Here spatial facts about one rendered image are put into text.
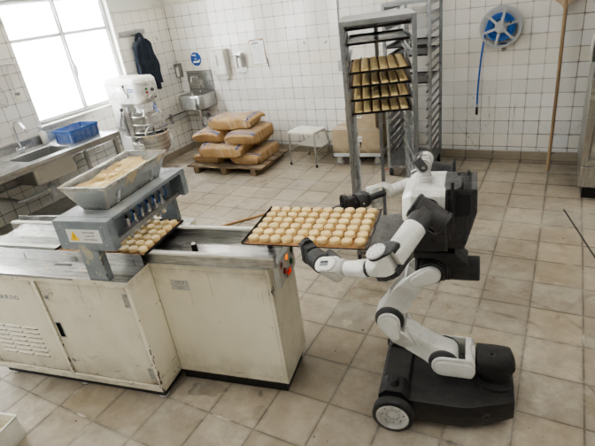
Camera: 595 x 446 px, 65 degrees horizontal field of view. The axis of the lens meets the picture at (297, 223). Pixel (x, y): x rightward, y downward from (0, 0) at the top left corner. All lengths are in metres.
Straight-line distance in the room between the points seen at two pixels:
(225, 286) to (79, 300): 0.82
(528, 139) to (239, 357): 4.24
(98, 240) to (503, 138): 4.63
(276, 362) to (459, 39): 4.19
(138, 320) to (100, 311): 0.24
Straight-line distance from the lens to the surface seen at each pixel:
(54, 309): 2.98
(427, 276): 2.18
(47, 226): 3.43
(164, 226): 2.78
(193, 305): 2.62
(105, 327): 2.81
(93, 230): 2.42
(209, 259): 2.40
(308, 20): 6.28
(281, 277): 2.35
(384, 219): 4.17
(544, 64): 5.67
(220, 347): 2.73
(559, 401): 2.85
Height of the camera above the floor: 2.01
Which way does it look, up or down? 26 degrees down
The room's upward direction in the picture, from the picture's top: 8 degrees counter-clockwise
